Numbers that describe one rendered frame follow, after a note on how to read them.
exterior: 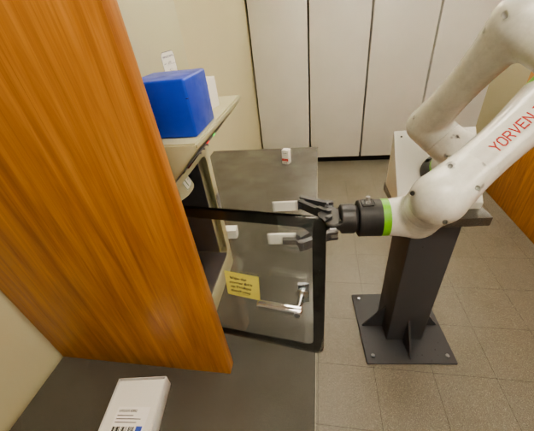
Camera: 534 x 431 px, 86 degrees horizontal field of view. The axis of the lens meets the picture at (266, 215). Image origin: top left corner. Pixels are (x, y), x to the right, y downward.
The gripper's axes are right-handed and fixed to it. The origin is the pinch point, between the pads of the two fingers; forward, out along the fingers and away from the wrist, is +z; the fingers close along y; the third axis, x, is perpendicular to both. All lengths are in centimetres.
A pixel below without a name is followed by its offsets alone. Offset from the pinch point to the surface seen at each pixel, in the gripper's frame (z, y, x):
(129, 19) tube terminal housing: 19, 5, -46
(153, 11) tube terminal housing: 19, -4, -47
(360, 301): -42, -70, 122
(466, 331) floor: -99, -50, 124
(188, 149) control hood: 10.0, 17.6, -27.9
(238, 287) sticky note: 6.9, 19.1, 3.6
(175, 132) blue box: 12.7, 14.6, -29.8
